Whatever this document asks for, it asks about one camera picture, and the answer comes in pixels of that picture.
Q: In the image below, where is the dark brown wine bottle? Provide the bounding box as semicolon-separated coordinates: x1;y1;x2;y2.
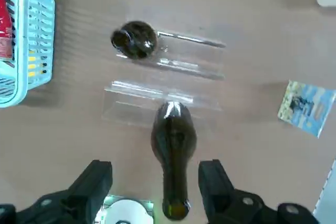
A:
110;20;159;61
151;101;199;220

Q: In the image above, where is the light blue plastic basket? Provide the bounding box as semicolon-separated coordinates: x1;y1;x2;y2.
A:
0;0;56;109

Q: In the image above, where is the red cola bottle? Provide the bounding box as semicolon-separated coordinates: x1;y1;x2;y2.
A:
0;0;14;59

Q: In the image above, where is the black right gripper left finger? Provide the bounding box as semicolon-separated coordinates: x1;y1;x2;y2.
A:
0;159;113;224

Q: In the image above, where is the blue printed paper bag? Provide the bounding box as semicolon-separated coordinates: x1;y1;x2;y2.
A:
277;79;333;138

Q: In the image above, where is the clear acrylic stepped shelf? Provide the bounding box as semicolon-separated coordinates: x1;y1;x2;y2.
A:
101;31;226;127

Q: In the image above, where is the small yellow toy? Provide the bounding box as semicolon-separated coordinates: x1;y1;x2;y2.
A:
28;56;44;77

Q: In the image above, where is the aluminium table edge rail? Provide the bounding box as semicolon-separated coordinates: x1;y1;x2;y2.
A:
313;158;336;224

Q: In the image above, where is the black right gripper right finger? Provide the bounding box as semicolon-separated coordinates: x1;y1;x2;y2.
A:
198;158;320;224

